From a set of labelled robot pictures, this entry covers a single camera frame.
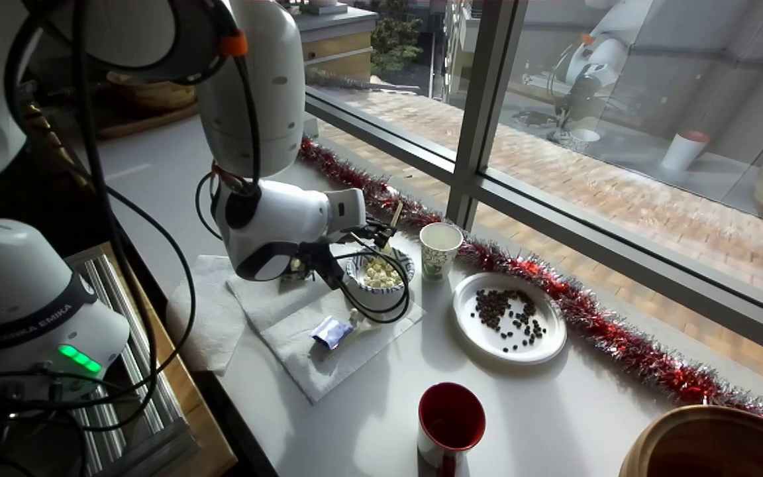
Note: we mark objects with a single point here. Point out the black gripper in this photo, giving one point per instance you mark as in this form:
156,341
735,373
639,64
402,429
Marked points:
376,237

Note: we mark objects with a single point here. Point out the large wooden bowl near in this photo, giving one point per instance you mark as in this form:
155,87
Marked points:
698,439

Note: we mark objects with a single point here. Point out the white paper cup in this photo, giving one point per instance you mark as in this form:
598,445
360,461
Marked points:
441,243

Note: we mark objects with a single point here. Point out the cream plastic spoon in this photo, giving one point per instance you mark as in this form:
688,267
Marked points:
360,323

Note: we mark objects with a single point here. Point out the white paper towel upper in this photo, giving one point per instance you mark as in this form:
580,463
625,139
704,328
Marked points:
284,314

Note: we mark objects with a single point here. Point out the white paper towel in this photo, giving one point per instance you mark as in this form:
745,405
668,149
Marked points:
284,314
204,314

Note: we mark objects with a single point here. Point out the white plate with beans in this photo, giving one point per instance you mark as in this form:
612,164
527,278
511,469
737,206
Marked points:
506,319

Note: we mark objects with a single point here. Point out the red white mug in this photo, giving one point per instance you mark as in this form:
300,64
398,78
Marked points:
452,421

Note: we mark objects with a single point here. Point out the white paper towel lower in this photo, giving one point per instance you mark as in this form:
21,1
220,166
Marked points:
204,314

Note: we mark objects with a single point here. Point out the wooden board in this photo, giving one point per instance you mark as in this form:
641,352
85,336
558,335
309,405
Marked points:
213,453

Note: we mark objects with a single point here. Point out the red silver tinsel garland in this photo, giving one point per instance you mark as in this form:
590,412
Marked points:
602,328

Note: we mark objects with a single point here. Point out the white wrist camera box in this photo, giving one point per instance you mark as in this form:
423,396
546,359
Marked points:
346,210

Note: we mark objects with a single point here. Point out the grey aluminium rail frame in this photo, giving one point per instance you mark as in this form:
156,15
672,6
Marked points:
142,431

